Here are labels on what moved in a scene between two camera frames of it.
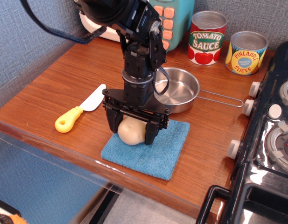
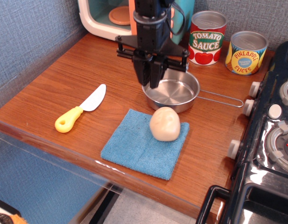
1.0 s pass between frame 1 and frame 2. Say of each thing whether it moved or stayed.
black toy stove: stayed
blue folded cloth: stayed
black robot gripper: moved
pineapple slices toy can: stayed
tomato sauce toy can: stayed
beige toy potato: moved
